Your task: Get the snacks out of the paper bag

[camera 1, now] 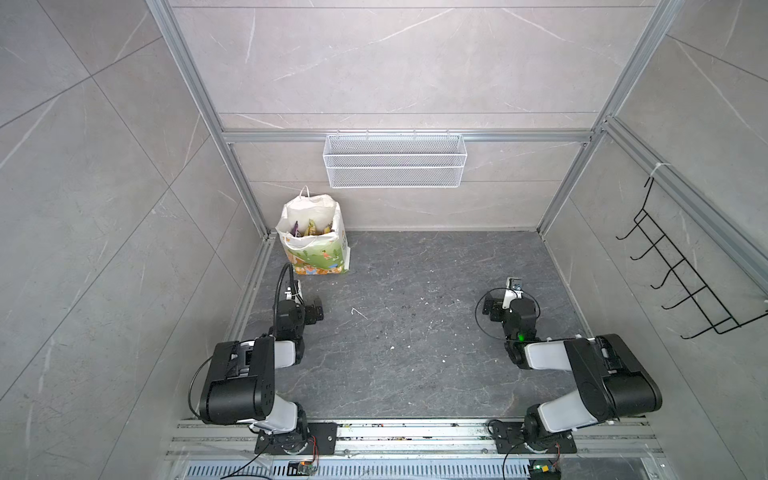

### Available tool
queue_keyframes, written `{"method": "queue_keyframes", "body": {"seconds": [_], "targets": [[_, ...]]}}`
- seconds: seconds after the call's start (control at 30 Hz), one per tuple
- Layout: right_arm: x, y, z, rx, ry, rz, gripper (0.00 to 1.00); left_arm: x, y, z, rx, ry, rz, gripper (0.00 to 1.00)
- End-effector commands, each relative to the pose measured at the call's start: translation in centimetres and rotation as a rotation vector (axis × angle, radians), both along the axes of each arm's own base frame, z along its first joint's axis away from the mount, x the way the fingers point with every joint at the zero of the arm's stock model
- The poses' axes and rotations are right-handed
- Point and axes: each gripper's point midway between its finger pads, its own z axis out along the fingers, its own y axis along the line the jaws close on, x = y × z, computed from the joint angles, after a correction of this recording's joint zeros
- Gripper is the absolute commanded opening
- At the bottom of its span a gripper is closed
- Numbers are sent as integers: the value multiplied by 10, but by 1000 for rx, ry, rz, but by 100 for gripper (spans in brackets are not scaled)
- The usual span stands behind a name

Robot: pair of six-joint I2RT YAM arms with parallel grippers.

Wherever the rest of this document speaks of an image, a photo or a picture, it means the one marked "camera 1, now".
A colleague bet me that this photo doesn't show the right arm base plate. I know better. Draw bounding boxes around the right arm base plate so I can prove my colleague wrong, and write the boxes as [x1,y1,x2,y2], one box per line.
[486,419,577,454]

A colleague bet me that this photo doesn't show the aluminium rail frame front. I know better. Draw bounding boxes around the aluminium rail frame front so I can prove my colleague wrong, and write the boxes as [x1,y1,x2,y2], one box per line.
[154,417,677,479]

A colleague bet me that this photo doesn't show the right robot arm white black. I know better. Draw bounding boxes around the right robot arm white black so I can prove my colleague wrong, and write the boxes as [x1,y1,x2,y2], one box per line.
[473,287,663,453]

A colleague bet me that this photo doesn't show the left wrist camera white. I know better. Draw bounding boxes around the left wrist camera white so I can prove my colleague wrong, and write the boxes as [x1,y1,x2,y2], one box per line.
[284,280,304,304]

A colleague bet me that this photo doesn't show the white paper gift bag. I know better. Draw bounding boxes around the white paper gift bag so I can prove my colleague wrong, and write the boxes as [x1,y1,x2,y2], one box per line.
[276,186,351,275]

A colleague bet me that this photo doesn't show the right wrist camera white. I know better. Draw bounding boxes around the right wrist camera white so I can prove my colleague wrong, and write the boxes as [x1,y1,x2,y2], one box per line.
[502,277,524,310]

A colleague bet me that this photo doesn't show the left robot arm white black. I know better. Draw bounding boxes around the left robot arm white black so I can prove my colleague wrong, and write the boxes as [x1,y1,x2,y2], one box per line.
[187,263,324,452]

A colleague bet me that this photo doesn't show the white wire mesh basket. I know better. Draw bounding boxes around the white wire mesh basket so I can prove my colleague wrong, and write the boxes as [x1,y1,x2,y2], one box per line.
[323,133,468,189]

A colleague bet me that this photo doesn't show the black wire hook rack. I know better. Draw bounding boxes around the black wire hook rack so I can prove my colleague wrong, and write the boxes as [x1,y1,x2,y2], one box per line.
[615,178,767,340]

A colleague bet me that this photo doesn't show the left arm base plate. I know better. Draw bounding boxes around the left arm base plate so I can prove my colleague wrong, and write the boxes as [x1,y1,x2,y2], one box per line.
[254,422,339,455]

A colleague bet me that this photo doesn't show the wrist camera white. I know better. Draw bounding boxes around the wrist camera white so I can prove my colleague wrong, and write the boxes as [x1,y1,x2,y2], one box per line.
[284,280,304,304]
[502,277,524,310]

